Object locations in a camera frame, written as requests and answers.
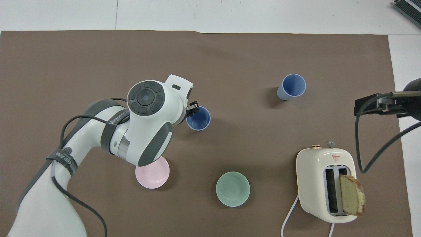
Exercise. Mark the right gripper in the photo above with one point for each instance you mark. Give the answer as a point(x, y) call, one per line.
point(413, 105)

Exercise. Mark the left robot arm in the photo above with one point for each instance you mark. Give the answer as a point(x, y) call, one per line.
point(149, 125)

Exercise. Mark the blue cup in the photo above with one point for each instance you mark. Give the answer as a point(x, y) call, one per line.
point(292, 85)
point(198, 119)

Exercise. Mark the pink bowl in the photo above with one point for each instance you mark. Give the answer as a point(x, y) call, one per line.
point(153, 174)

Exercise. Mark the green bowl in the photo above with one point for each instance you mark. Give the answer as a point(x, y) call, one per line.
point(233, 189)

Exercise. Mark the grey ribbed device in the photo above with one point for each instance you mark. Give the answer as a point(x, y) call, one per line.
point(409, 7)

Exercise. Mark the slice of bread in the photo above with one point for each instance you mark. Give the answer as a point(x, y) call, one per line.
point(352, 196)

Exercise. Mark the cream toaster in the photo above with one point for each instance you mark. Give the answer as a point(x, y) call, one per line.
point(312, 177)

